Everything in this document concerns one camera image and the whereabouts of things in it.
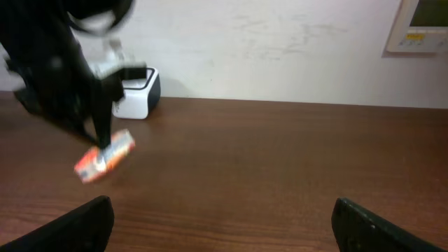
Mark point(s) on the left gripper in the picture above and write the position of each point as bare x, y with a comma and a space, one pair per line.
61, 88

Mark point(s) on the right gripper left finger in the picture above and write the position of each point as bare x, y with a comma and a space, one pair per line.
86, 228

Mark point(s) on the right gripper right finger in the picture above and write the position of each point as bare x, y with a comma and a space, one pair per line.
357, 229

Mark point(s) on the orange tissue pack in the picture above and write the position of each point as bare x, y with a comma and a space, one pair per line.
97, 162

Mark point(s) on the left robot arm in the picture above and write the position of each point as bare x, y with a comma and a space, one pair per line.
54, 21

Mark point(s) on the white barcode scanner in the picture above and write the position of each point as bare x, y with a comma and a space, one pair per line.
141, 97

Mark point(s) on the wall control panel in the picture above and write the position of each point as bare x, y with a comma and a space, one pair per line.
420, 26

